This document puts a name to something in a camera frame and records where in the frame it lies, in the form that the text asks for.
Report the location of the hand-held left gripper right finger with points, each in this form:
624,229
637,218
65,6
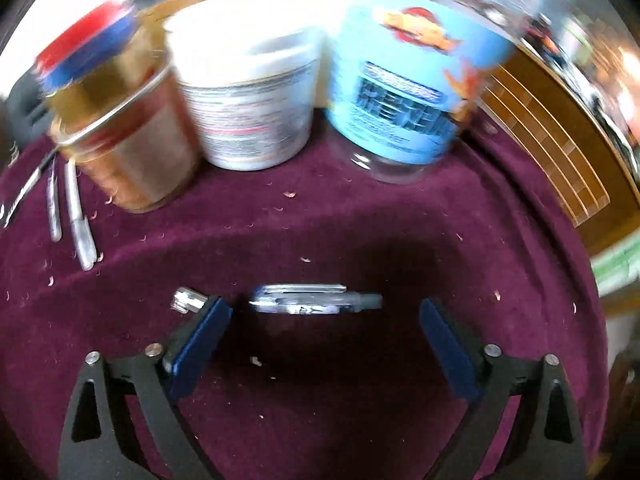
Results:
447,350

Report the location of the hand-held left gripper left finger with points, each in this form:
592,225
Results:
197,350

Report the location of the clear blue pen with clip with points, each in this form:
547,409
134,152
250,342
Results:
310,302

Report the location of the short clear pen piece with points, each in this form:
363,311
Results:
187,300

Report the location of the silver pens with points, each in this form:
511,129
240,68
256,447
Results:
80,225

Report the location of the maroon velvet tablecloth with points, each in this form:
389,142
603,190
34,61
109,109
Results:
325,220

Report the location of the brown jar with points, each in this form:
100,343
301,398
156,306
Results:
140,160

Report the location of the silver pen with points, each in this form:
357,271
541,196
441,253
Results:
53,205

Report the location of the wooden cabinet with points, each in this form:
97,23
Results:
550,150

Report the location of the black pen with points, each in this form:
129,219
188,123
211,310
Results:
25,195

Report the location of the white plastic tub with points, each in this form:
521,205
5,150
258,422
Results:
250,110

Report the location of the clear jar with blue label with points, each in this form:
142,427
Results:
400,85

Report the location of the black leather sofa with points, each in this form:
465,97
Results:
25,110

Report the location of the blue tape roll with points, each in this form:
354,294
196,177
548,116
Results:
75,74

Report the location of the red tape roll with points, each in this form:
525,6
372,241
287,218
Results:
85,32

